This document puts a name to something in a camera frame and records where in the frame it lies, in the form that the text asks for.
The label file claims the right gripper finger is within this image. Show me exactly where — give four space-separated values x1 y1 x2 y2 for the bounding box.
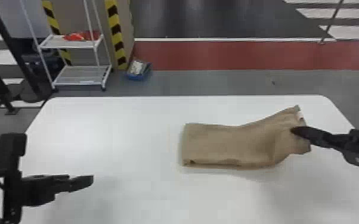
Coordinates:
290 125 348 150

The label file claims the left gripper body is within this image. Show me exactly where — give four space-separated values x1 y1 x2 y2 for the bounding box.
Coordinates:
21 174 74 207

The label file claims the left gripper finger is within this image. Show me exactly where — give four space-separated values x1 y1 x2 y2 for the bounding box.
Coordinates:
68 175 94 193

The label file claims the beige towel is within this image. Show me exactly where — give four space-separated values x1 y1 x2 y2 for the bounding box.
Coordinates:
180 104 312 170

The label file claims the blue basket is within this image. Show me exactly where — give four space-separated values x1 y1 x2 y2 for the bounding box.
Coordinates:
126 60 152 82

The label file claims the red snack packet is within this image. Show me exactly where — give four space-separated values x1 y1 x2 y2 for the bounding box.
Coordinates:
63 32 86 43

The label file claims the white wire rack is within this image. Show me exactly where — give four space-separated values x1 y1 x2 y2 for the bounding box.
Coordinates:
19 0 113 92

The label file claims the yellow black striped post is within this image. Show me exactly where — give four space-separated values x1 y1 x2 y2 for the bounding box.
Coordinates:
41 0 73 67
104 0 129 71

